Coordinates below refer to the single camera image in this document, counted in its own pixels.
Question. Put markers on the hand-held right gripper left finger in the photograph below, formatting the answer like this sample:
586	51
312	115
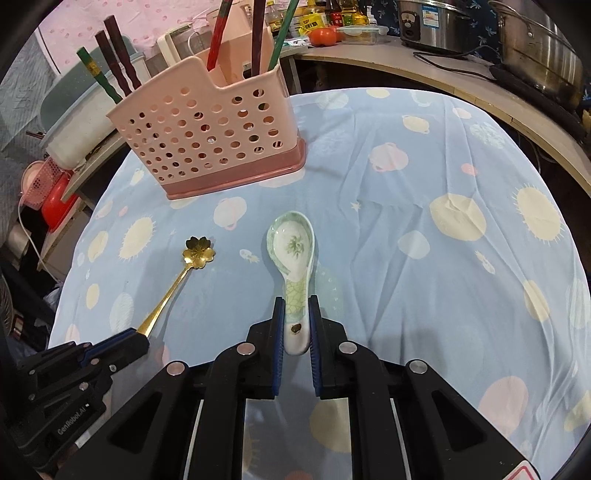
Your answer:
279	364

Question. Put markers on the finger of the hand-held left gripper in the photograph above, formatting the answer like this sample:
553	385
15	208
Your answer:
131	353
115	344

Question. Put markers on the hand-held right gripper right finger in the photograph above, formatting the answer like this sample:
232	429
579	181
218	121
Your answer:
315	364

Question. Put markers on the white ceramic spoon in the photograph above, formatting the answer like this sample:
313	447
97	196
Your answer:
291	244

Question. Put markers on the gold flower spoon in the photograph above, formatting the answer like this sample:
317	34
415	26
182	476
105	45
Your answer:
199	251

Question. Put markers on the pink perforated utensil basket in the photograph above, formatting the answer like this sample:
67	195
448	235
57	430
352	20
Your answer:
240	177

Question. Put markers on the green chopstick with gold band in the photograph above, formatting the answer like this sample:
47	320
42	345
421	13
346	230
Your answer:
282	32
99	76

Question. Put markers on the dark maroon chopstick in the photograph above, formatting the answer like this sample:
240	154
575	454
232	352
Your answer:
111	62
122	50

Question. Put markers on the brown chopstick with gold band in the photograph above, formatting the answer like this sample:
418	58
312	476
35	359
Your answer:
258	37

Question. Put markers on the red chopstick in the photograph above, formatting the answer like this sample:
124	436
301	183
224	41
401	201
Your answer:
220	32

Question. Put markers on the blue printed tablecloth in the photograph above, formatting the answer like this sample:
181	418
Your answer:
415	277

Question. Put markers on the red plastic basin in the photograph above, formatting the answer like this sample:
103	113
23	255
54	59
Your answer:
57	205

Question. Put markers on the small pink lattice basket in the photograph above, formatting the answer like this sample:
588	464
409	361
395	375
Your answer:
39	184

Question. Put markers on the grey shelf board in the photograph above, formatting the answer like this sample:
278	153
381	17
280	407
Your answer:
99	159

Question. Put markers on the white plastic tub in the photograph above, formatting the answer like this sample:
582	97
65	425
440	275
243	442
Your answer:
78	138

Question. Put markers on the white kitchen appliance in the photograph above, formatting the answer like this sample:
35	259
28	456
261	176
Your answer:
178	44

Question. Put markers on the curved wooden counter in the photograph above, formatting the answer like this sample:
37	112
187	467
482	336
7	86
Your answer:
392	64

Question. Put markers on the red tomato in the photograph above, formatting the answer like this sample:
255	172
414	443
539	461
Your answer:
325	37

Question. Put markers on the clear food container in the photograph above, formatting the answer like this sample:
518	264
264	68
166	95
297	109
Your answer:
364	34

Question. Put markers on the black induction cooker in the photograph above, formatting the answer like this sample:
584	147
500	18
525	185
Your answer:
554	104

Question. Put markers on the steel rice cooker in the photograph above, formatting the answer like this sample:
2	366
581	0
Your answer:
434	23

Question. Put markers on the large steel pot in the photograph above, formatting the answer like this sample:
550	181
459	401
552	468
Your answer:
540	50

